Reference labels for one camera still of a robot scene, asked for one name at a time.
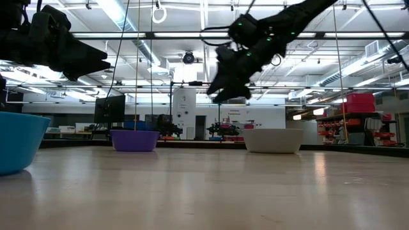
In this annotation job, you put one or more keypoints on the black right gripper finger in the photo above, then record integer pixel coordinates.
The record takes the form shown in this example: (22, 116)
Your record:
(220, 81)
(234, 92)

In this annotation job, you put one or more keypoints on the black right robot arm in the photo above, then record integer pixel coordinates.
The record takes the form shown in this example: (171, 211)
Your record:
(308, 14)

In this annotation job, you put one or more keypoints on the blue plastic bowl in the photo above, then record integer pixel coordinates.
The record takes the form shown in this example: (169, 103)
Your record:
(17, 142)

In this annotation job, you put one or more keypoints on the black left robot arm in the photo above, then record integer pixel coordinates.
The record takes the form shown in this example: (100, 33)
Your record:
(11, 19)

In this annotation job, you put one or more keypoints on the black computer monitor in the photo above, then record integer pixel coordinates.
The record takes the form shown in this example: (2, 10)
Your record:
(109, 109)

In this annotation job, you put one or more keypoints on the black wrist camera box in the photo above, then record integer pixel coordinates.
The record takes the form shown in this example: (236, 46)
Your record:
(247, 30)

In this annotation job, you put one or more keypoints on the purple plastic bowl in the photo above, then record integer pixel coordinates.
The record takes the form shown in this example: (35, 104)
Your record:
(134, 140)

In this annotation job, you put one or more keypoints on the black background robot arm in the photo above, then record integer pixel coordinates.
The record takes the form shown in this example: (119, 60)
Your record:
(167, 127)
(223, 129)

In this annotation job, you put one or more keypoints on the red storage bin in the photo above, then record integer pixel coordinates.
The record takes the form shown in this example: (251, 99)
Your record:
(360, 103)

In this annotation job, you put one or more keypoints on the white plastic bowl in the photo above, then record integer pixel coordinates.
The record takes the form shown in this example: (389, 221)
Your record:
(273, 140)

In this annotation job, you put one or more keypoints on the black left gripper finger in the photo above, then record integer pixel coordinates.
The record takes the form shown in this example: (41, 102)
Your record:
(84, 68)
(87, 52)

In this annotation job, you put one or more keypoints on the black overhead camera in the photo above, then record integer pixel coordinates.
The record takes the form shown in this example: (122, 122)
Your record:
(188, 57)

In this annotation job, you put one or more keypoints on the metal storage shelf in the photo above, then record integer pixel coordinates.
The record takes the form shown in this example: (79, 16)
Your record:
(353, 127)

